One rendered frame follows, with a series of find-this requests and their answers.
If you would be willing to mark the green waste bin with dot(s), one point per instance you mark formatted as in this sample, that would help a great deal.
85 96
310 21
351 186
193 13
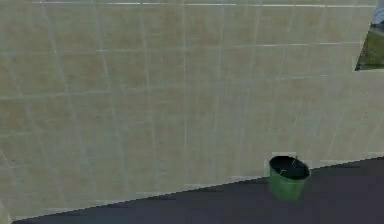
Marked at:
287 188

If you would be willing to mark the window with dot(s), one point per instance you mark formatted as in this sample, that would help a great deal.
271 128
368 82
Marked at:
372 50

